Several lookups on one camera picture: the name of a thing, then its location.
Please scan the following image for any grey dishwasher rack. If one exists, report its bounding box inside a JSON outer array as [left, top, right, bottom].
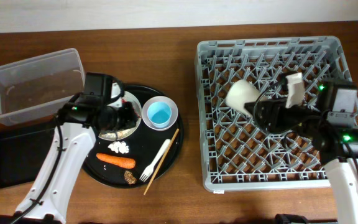
[[195, 36, 358, 192]]

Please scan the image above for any light blue cup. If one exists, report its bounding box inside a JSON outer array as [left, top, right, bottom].
[[147, 101, 172, 128]]

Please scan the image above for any round black tray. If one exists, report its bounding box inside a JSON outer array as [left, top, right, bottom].
[[81, 83, 185, 189]]

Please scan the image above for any brown food scrap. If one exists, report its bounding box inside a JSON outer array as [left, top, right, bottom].
[[124, 170, 137, 185]]

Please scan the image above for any crumpled white tissue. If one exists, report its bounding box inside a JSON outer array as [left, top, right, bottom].
[[108, 141, 129, 154]]

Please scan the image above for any cream white cup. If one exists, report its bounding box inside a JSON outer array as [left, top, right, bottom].
[[225, 80, 260, 117]]

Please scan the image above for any white plastic fork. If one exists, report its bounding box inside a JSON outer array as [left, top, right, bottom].
[[140, 139, 170, 182]]

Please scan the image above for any white bowl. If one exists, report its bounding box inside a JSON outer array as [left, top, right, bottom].
[[142, 96, 179, 131]]

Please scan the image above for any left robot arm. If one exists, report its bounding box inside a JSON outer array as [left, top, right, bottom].
[[0, 73, 138, 223]]

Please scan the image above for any white label sticker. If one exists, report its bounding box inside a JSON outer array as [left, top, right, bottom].
[[213, 190, 225, 194]]

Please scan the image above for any grey plate with food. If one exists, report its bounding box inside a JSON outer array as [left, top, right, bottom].
[[99, 91, 142, 141]]

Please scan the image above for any orange carrot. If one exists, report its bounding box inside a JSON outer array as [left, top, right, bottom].
[[96, 153, 135, 169]]

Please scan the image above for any clear plastic bin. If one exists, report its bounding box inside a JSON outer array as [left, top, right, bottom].
[[0, 48, 85, 126]]

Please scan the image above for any black rectangular tray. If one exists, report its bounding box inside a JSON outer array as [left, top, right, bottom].
[[0, 121, 55, 189]]

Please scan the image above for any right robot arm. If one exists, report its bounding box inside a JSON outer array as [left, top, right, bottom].
[[244, 79, 358, 223]]

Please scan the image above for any wooden chopstick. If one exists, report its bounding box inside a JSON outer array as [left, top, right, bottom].
[[144, 129, 180, 195]]

